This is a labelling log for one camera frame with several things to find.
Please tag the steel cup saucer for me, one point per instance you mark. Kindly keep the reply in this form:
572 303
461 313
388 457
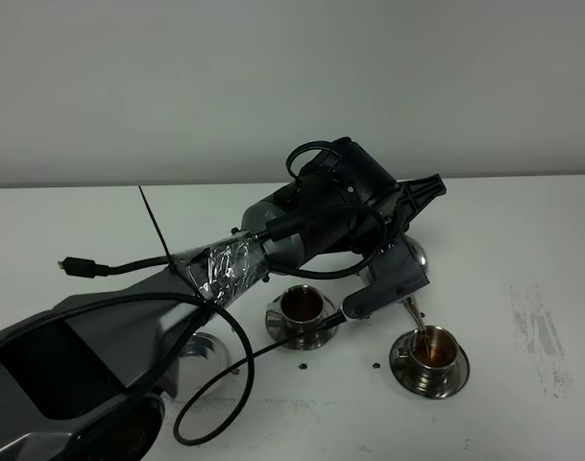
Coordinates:
429 384
299 335

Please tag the left steel cup saucer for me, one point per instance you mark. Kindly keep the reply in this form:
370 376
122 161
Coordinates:
299 335

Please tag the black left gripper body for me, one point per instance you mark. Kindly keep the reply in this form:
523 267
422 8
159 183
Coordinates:
399 203

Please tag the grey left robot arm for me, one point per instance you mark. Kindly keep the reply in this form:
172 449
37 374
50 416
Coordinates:
85 380

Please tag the left steel teacup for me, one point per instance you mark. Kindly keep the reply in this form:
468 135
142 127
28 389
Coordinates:
300 306

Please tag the stainless steel teapot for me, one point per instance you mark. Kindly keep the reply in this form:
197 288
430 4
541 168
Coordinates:
409 304

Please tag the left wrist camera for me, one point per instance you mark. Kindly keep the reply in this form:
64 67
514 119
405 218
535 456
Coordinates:
392 276

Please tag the black zip tie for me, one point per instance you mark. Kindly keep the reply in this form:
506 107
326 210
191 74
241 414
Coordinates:
160 235

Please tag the steel teacup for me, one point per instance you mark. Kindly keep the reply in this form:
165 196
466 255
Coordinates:
300 306
432 348

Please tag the right steel teacup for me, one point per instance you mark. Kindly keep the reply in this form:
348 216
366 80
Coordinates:
432 348

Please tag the steel teapot saucer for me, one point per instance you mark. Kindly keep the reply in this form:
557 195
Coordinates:
203 357

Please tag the right steel cup saucer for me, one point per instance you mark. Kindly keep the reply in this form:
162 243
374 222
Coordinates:
429 384

